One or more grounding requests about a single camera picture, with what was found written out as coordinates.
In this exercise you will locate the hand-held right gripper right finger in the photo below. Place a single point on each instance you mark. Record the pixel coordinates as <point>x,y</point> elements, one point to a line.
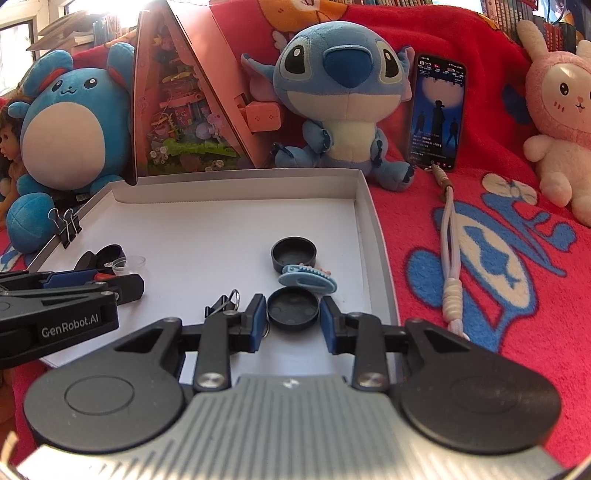
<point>327,325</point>

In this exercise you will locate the round blue mouse plush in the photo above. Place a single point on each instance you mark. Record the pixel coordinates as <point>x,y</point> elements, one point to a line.
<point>74,129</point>

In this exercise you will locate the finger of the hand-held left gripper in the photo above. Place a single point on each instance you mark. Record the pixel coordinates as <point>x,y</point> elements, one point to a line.
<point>127,287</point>
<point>69,278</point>

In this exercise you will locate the red bear-print blanket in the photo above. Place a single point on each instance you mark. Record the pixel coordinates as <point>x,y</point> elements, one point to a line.
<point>475,41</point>

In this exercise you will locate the blue alien plush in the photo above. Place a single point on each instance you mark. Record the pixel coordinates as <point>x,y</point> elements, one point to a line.
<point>341,92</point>

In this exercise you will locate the triangular pink diorama box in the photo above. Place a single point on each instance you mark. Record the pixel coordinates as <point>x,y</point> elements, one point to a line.
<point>184,106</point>

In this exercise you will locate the black binder clip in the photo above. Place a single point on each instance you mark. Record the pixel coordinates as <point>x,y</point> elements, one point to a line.
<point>220,303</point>
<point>69,235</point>

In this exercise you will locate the small pink box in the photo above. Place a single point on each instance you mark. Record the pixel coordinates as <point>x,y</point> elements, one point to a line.
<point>263,117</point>

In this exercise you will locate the red cartoon-print blanket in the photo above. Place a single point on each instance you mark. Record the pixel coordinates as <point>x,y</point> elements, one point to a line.
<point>485,277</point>

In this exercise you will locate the smartphone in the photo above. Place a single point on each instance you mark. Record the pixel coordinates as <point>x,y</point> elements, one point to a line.
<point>437,110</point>

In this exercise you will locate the stack of books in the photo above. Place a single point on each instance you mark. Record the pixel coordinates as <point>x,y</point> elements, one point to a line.
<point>69,30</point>

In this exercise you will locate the black round cap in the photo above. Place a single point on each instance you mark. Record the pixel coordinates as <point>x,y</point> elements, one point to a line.
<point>293,251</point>
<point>111,254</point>
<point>293,310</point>

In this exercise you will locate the row of books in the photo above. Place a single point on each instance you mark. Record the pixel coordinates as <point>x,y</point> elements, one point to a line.
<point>517,14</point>

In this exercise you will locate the brown-haired doll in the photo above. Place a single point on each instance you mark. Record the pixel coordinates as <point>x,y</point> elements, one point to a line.
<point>7,152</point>

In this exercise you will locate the white cardboard box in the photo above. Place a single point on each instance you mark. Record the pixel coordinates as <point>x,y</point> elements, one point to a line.
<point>207,230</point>

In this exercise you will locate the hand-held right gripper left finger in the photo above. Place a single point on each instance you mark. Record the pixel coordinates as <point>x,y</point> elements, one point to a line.
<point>258,323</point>

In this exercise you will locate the pink rabbit plush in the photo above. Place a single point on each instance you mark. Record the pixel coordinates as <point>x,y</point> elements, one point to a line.
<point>561,115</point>

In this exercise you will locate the small clear plastic cup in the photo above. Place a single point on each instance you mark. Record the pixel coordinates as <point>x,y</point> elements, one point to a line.
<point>130,265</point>

